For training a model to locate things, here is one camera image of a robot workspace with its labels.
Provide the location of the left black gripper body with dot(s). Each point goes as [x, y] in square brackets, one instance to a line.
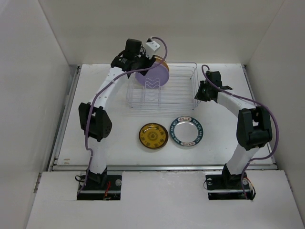
[143, 62]

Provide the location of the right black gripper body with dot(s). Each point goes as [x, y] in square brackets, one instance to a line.
[203, 93]

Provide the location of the white wire dish rack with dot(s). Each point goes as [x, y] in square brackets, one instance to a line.
[177, 94]

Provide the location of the white blue rimmed plate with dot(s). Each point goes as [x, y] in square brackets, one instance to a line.
[186, 131]

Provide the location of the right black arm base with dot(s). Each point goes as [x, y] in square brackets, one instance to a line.
[223, 187]

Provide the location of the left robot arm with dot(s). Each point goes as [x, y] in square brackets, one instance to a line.
[94, 120]

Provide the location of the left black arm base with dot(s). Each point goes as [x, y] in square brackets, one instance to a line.
[108, 190]

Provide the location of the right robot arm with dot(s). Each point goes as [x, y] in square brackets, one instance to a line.
[253, 129]

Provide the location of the tan plate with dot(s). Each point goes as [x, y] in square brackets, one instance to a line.
[158, 59]

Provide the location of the purple plate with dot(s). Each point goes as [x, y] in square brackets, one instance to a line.
[155, 78]

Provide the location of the metal table edge rail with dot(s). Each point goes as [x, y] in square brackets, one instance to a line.
[158, 168]

